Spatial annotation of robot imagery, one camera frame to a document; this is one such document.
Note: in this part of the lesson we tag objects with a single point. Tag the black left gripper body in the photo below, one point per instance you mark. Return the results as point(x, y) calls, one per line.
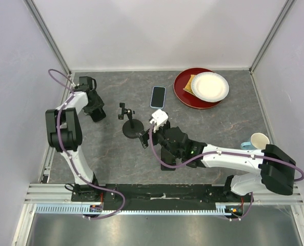
point(96, 103)

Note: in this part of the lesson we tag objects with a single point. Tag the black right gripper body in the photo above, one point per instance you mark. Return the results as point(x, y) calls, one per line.
point(158, 137)

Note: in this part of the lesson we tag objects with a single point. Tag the black round-base clamp stand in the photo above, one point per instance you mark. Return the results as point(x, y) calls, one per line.
point(132, 127)

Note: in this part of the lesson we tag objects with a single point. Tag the black smartphone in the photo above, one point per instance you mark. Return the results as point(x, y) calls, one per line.
point(97, 115)

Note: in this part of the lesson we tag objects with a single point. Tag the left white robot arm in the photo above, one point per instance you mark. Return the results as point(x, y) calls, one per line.
point(65, 135)

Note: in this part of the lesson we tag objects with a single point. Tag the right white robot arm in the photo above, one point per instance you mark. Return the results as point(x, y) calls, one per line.
point(268, 169)

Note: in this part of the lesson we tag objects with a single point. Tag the black folding phone stand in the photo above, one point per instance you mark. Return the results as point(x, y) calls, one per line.
point(169, 159)

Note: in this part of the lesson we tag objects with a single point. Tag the blue-cased smartphone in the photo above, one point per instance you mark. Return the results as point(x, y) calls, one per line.
point(158, 97)

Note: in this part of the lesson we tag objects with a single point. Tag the round red tray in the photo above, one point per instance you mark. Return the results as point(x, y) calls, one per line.
point(187, 98)

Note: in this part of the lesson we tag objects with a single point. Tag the yellow sponge cloth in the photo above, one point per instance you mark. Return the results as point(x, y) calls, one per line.
point(188, 87)

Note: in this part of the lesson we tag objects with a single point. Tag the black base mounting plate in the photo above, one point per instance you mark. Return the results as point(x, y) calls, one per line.
point(160, 204)

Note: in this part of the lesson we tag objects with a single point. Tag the white paper plate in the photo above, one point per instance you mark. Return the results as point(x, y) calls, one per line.
point(210, 87)

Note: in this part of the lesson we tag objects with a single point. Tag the light blue mug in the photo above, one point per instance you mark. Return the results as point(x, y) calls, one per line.
point(256, 141)

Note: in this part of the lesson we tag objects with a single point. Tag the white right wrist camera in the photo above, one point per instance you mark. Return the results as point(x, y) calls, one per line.
point(158, 119)

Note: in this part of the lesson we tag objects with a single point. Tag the slotted cable duct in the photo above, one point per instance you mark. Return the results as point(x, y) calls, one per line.
point(90, 210)

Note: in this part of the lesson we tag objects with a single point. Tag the aluminium frame rail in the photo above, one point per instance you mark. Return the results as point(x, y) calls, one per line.
point(58, 193)

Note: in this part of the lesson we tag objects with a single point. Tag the aluminium corner post left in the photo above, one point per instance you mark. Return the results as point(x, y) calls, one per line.
point(32, 7)

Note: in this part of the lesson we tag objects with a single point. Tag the aluminium corner post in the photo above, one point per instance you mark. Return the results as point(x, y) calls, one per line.
point(32, 7)
point(288, 5)

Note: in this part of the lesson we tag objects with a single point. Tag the aluminium corner post right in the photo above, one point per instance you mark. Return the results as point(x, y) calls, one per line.
point(288, 5)

